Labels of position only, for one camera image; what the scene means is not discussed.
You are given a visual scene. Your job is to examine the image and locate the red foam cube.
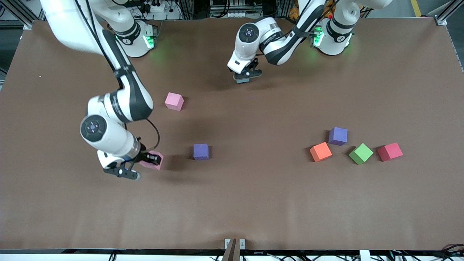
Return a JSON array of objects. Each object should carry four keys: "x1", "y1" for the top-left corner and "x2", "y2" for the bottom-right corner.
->
[{"x1": 377, "y1": 142, "x2": 403, "y2": 162}]

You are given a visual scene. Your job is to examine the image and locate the brown wooden post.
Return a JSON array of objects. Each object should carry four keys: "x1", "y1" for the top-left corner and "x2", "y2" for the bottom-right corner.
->
[{"x1": 221, "y1": 238, "x2": 241, "y2": 261}]

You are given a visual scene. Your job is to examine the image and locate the black cable bundle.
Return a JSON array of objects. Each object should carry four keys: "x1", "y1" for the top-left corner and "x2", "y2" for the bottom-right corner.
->
[{"x1": 390, "y1": 245, "x2": 464, "y2": 261}]

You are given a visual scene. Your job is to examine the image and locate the metal table edge bracket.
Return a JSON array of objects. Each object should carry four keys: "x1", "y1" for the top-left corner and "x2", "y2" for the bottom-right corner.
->
[{"x1": 224, "y1": 238, "x2": 246, "y2": 250}]

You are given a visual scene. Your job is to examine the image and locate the aluminium equipment rack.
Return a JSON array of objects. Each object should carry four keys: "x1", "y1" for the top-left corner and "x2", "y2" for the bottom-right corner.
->
[{"x1": 181, "y1": 0, "x2": 294, "y2": 19}]

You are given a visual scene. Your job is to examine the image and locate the light pink foam cube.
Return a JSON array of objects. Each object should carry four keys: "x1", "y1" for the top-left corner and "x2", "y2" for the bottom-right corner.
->
[{"x1": 165, "y1": 92, "x2": 184, "y2": 111}]

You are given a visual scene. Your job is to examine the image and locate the large table cover mat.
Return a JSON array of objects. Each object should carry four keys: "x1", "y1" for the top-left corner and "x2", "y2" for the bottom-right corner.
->
[{"x1": 0, "y1": 18, "x2": 464, "y2": 250}]

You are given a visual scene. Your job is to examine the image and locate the purple foam cube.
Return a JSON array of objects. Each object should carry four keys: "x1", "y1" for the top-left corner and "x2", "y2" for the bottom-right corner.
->
[
  {"x1": 328, "y1": 127, "x2": 348, "y2": 146},
  {"x1": 193, "y1": 143, "x2": 210, "y2": 161}
]

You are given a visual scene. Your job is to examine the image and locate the orange foam cube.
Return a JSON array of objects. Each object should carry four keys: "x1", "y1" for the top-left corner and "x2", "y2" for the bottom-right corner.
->
[{"x1": 309, "y1": 142, "x2": 333, "y2": 162}]

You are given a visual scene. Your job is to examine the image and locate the deep pink foam cube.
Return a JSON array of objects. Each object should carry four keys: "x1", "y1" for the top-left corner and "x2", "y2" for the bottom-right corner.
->
[{"x1": 140, "y1": 150, "x2": 164, "y2": 171}]

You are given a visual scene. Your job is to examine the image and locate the green foam cube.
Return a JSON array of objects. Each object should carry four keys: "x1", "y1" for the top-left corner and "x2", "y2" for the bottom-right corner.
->
[{"x1": 348, "y1": 143, "x2": 374, "y2": 165}]

